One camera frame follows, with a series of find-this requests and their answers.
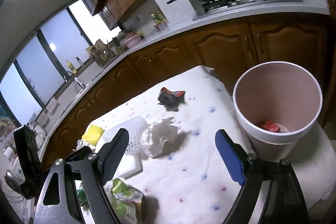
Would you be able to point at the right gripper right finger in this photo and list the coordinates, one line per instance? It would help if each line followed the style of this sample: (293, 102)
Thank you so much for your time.
(284, 202)

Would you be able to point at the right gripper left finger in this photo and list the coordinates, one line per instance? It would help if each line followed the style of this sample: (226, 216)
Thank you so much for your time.
(58, 202)

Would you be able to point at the green snack bag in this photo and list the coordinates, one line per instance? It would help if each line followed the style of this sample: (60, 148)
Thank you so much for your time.
(81, 195)

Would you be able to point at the pale wrapper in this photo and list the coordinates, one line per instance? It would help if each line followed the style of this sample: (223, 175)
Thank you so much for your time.
(82, 143)

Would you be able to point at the green yellow spout pouch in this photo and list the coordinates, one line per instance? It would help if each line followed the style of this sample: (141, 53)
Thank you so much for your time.
(128, 203)

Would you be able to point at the red snack bag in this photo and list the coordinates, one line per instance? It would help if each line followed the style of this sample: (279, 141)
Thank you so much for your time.
(270, 126)

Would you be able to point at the white tissue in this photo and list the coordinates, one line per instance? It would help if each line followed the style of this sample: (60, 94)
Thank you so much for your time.
(154, 138)

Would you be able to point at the dark wrapper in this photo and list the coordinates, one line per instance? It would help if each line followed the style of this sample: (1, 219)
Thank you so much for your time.
(171, 100)

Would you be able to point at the pink white trash bin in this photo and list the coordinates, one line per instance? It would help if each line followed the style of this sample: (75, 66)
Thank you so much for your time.
(278, 91)

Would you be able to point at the kitchen faucet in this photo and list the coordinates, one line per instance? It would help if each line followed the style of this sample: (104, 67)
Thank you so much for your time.
(69, 76)

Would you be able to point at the white countertop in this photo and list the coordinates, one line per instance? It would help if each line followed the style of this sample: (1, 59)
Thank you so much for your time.
(73, 94)

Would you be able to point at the yellow sponge cloth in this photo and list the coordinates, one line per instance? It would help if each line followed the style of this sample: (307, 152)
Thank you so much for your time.
(93, 134)

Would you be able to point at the floral white tablecloth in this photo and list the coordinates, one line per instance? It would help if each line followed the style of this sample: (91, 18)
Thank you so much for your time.
(189, 182)

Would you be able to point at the yellow detergent bottle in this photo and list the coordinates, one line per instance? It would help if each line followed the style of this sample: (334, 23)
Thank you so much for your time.
(71, 67)

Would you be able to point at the white pump bottle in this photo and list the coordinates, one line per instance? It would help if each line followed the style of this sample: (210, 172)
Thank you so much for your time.
(79, 61)

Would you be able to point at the dish rack with utensils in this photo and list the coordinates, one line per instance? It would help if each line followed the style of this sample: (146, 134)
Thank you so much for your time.
(101, 53)

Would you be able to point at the pink basin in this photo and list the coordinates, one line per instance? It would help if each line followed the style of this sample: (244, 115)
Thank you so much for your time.
(132, 39)

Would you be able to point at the lower wooden cabinets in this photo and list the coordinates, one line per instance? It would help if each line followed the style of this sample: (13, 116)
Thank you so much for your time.
(230, 47)

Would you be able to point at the oil bottles on rack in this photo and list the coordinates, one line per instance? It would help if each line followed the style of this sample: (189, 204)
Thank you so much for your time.
(160, 21)

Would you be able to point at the gas stove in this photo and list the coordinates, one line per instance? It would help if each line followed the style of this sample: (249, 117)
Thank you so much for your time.
(219, 6)

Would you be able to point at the window frame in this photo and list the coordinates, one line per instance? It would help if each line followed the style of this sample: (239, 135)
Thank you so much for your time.
(35, 75)

